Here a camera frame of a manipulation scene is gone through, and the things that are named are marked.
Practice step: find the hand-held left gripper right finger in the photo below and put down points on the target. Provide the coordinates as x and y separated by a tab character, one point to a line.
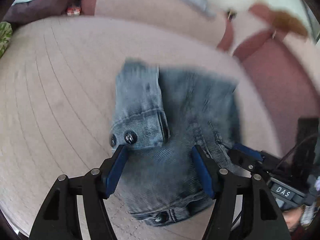
203	172

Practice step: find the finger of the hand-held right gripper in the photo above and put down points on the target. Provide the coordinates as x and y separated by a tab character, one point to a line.
246	150

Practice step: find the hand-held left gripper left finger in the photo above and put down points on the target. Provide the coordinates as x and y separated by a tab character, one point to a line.
116	170

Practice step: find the grey-blue denim pants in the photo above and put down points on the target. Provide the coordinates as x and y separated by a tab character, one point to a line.
187	100

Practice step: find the person's right hand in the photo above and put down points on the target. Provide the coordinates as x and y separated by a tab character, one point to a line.
292	221

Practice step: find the red and white quilted cushion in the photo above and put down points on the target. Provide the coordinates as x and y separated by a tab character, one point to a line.
275	80

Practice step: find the dark flower hair clip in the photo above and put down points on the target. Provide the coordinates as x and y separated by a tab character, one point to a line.
231	14

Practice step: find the pink bolster pillow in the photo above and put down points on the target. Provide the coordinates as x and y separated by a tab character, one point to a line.
150	17

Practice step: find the small red box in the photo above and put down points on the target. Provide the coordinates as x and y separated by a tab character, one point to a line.
73	8

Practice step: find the green patterned rolled blanket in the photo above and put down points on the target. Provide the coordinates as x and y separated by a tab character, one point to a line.
5	37

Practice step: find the dark purple cloth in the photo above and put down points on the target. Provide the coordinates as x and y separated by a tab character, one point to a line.
42	7

